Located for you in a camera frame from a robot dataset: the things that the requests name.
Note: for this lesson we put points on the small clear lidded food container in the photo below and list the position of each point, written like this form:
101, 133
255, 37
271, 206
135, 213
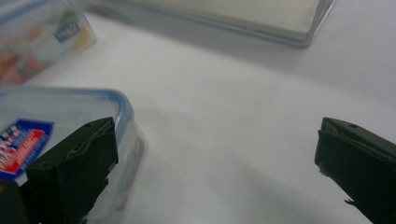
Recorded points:
62, 105

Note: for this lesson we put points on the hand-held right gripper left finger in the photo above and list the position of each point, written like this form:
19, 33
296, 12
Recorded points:
74, 161

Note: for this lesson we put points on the large clear lidded food container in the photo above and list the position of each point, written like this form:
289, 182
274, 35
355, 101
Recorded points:
37, 37

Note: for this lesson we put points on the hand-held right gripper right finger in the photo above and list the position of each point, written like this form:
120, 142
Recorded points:
361, 161

